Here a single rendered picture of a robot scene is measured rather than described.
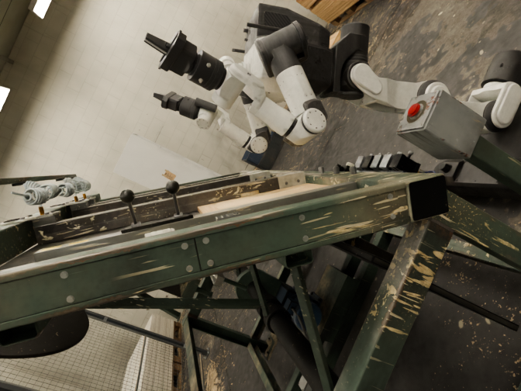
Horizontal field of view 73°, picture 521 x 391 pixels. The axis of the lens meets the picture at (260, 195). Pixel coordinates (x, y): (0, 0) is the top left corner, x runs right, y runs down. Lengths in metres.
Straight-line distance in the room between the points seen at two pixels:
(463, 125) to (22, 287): 1.10
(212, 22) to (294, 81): 5.70
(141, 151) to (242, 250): 4.37
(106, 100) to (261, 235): 5.93
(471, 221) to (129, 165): 4.53
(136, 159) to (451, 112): 4.48
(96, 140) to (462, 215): 6.07
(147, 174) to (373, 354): 4.43
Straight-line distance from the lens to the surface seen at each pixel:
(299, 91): 1.13
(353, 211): 0.91
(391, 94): 1.57
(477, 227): 1.16
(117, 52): 6.70
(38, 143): 6.87
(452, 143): 1.07
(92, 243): 1.07
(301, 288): 1.01
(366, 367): 1.07
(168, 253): 0.81
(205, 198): 1.47
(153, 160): 5.12
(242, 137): 1.64
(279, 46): 1.18
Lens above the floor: 1.46
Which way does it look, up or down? 15 degrees down
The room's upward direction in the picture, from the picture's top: 64 degrees counter-clockwise
